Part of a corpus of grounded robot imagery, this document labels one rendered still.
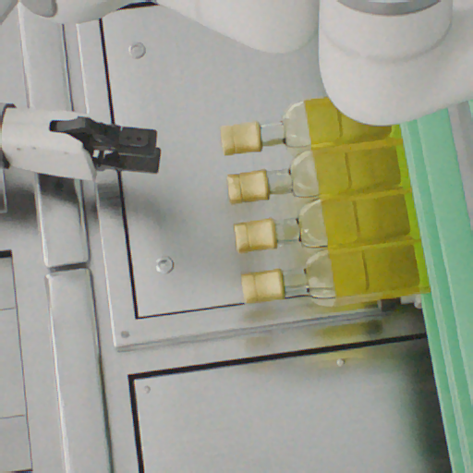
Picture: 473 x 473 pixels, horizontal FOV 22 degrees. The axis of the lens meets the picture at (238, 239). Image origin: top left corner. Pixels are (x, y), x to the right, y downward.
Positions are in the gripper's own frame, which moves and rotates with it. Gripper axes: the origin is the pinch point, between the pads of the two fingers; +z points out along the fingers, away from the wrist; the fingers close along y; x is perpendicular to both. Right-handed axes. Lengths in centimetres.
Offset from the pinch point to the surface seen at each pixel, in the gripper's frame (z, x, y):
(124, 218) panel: -2.8, -4.0, -14.1
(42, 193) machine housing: -13.0, -2.3, -13.0
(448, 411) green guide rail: 36.8, -24.7, -4.1
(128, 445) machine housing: 1.5, -31.2, -15.8
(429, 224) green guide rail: 32.1, -6.8, 5.8
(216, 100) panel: 6.7, 12.2, -12.7
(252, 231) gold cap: 13.5, -8.5, 1.6
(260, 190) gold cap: 13.9, -3.6, 1.2
